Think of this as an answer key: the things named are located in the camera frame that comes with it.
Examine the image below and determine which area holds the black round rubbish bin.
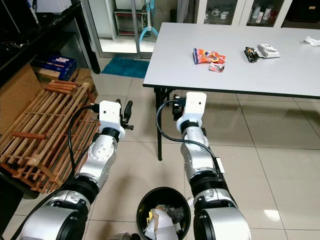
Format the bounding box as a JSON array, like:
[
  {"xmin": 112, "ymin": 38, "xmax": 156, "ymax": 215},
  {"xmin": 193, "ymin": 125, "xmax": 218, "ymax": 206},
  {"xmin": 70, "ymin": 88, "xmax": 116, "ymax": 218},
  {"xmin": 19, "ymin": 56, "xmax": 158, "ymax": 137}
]
[{"xmin": 136, "ymin": 186, "xmax": 193, "ymax": 240}]

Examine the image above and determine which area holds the blue printed box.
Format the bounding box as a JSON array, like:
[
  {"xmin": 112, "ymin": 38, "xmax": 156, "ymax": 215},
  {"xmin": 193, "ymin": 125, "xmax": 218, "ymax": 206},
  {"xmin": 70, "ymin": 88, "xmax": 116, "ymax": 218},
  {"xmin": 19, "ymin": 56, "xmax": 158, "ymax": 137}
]
[{"xmin": 31, "ymin": 54, "xmax": 78, "ymax": 82}]

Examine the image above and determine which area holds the white glass door cabinet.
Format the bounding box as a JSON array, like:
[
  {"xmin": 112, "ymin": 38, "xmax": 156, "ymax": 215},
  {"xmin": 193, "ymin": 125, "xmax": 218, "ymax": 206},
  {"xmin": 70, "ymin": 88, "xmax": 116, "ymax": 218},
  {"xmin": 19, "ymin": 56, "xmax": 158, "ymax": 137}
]
[{"xmin": 195, "ymin": 0, "xmax": 295, "ymax": 28}]

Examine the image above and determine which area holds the red wire rack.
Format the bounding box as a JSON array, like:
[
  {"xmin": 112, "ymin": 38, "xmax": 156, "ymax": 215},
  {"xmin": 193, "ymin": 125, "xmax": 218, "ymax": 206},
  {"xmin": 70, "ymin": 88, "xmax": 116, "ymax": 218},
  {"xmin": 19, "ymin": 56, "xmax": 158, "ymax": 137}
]
[{"xmin": 114, "ymin": 10, "xmax": 137, "ymax": 37}]

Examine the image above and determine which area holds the black cabinet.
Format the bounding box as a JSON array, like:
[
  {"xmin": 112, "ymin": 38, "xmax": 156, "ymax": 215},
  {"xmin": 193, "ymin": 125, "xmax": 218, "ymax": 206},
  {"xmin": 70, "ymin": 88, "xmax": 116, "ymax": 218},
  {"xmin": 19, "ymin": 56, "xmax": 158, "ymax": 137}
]
[{"xmin": 287, "ymin": 0, "xmax": 320, "ymax": 25}]

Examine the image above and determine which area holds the wooden slatted rack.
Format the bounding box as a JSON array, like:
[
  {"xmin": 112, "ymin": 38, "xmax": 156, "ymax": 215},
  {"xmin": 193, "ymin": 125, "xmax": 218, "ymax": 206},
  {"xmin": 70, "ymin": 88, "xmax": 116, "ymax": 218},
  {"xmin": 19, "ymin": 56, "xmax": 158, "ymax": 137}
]
[{"xmin": 0, "ymin": 79, "xmax": 101, "ymax": 195}]

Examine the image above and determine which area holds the small red white packet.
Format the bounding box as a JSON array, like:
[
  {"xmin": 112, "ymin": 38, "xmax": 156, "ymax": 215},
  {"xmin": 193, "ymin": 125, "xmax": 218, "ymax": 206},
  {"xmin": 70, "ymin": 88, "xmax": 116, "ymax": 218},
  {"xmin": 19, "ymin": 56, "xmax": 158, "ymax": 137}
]
[{"xmin": 208, "ymin": 61, "xmax": 227, "ymax": 74}]

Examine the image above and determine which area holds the teal legged stand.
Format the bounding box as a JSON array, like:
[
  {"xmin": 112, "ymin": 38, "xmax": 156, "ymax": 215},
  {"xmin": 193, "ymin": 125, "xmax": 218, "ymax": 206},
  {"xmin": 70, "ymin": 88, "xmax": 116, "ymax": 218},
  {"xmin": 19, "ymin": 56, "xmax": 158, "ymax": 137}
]
[{"xmin": 138, "ymin": 0, "xmax": 159, "ymax": 43}]

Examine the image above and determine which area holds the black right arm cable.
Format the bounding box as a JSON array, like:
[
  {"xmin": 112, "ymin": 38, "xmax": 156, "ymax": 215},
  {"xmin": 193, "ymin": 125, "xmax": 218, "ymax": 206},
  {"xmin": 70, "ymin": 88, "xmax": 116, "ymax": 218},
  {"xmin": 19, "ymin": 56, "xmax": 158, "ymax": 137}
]
[{"xmin": 155, "ymin": 100, "xmax": 227, "ymax": 176}]

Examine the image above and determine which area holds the white crumpled tissue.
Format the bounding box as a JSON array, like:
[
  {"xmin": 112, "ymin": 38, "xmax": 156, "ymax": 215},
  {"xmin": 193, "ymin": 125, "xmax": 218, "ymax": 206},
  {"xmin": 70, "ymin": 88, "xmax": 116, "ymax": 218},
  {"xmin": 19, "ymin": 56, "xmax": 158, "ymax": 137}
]
[{"xmin": 303, "ymin": 36, "xmax": 320, "ymax": 48}]

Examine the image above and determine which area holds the white folding table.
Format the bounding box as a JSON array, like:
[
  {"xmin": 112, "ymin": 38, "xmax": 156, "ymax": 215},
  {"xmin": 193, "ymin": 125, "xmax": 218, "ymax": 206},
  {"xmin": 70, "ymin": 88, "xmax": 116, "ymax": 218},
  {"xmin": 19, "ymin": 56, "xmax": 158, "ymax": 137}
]
[{"xmin": 142, "ymin": 22, "xmax": 320, "ymax": 162}]

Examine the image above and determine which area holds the white paper trash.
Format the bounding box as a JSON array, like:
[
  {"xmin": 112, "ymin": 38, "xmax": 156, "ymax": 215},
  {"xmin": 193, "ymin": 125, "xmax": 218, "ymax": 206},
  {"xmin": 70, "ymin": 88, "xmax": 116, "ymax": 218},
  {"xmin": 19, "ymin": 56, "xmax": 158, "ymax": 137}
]
[{"xmin": 145, "ymin": 204, "xmax": 186, "ymax": 240}]

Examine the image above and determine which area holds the brown cardboard box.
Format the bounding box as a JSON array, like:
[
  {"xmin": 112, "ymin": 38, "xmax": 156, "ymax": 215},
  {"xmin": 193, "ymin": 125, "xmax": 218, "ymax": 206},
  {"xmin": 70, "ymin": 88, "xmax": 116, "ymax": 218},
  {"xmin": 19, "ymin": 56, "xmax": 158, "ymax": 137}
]
[{"xmin": 0, "ymin": 62, "xmax": 48, "ymax": 126}]

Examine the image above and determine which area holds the dark green snack wrapper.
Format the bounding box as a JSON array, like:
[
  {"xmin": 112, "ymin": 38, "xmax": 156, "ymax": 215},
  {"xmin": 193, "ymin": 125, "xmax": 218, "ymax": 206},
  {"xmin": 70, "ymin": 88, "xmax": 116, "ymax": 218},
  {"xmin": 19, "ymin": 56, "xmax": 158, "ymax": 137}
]
[{"xmin": 244, "ymin": 46, "xmax": 261, "ymax": 63}]

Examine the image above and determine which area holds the blue floor mat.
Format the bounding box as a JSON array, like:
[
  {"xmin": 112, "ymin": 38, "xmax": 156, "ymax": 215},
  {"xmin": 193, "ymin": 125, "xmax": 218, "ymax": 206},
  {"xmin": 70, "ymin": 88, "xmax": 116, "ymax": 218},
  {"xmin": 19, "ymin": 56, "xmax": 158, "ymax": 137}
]
[{"xmin": 100, "ymin": 56, "xmax": 151, "ymax": 79}]

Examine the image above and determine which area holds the orange blue snack packet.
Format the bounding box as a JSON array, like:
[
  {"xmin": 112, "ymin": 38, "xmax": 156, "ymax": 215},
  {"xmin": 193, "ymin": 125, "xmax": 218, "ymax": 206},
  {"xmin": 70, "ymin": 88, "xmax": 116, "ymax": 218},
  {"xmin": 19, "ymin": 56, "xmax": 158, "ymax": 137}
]
[{"xmin": 192, "ymin": 47, "xmax": 222, "ymax": 65}]

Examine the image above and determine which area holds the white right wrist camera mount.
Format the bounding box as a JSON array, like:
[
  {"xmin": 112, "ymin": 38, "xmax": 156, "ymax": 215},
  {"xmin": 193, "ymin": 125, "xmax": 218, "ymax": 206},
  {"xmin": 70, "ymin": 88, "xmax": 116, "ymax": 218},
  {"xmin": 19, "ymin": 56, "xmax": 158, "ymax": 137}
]
[{"xmin": 177, "ymin": 91, "xmax": 208, "ymax": 133}]

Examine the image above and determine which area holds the black desk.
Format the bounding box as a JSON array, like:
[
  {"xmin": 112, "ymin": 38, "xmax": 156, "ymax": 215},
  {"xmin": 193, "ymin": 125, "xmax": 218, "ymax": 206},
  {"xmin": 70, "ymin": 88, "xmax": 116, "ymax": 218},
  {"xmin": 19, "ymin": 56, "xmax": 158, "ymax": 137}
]
[{"xmin": 0, "ymin": 0, "xmax": 101, "ymax": 86}]

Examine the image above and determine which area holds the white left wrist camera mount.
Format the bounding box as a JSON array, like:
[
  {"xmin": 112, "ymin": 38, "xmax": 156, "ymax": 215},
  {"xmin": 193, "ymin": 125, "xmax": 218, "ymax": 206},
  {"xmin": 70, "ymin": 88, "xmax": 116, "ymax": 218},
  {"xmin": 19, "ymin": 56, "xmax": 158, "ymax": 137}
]
[{"xmin": 98, "ymin": 100, "xmax": 126, "ymax": 141}]

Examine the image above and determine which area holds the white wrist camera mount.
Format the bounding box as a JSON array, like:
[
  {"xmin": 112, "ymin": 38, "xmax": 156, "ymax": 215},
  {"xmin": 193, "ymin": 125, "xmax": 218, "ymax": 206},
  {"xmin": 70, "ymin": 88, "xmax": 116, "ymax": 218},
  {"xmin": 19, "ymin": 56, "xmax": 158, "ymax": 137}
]
[
  {"xmin": 177, "ymin": 91, "xmax": 208, "ymax": 133},
  {"xmin": 98, "ymin": 100, "xmax": 126, "ymax": 141}
]

